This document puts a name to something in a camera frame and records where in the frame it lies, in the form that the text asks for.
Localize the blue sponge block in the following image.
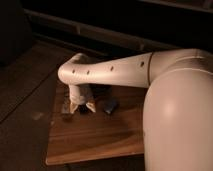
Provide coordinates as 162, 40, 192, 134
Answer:
104, 100, 118, 114

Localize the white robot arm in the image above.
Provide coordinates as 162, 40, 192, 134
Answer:
58, 49, 213, 171

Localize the wooden board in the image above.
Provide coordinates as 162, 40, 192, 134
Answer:
46, 82, 146, 165

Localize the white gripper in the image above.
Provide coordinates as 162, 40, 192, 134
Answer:
69, 84, 96, 114

